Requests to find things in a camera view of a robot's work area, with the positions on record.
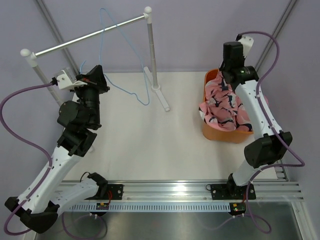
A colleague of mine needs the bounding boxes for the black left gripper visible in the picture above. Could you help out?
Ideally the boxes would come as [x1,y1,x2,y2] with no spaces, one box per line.
[72,65,110,128]

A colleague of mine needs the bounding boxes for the pink patterned shorts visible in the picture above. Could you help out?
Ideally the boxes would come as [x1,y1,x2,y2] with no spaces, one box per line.
[198,71,253,132]

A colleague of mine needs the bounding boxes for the light blue wire hanger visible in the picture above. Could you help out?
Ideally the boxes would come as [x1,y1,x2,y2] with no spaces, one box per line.
[99,7,150,106]

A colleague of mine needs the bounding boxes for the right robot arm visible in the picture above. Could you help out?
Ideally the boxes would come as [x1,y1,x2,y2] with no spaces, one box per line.
[219,41,293,200]

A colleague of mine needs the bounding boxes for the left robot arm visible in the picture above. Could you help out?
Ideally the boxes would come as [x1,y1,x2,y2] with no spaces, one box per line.
[0,64,110,234]

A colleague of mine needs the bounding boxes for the white and silver clothes rack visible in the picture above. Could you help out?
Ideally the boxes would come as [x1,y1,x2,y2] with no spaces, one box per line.
[20,6,171,112]

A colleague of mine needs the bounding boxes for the orange plastic basket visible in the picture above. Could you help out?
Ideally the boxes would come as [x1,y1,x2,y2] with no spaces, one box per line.
[202,69,254,144]

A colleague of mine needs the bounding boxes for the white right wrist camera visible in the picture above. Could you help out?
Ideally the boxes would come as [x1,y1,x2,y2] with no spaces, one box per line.
[235,34,254,58]

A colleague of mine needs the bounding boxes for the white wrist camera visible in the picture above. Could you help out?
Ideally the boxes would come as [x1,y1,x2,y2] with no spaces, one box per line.
[54,67,87,91]
[235,34,254,58]

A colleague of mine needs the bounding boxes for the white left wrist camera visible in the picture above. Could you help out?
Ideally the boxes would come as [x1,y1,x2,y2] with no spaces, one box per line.
[54,67,87,91]

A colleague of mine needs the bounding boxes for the black left mount plate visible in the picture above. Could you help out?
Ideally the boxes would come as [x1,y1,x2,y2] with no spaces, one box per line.
[85,183,124,201]

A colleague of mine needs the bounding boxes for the black mount plate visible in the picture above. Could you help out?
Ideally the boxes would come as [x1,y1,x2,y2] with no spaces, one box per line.
[85,183,124,201]
[208,183,257,200]

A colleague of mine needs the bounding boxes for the white slotted cable duct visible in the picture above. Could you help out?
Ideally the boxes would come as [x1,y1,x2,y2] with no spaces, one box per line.
[69,202,231,213]

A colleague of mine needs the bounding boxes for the black right mount plate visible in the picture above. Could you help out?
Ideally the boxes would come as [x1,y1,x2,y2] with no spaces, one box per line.
[208,183,257,200]

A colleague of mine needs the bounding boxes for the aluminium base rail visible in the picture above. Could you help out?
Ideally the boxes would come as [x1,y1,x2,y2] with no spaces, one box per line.
[53,162,305,203]

